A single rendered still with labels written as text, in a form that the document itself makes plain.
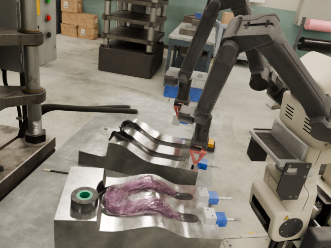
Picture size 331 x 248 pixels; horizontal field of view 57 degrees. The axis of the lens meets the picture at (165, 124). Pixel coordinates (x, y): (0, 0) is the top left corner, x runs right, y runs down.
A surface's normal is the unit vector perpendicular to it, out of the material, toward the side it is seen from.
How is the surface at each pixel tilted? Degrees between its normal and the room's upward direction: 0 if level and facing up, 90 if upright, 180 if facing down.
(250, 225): 0
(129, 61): 90
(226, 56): 126
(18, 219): 0
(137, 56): 90
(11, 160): 0
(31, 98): 90
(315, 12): 90
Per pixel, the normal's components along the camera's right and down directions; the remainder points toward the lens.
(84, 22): -0.15, 0.36
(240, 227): 0.14, -0.89
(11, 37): 0.65, 0.40
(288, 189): 0.18, 0.45
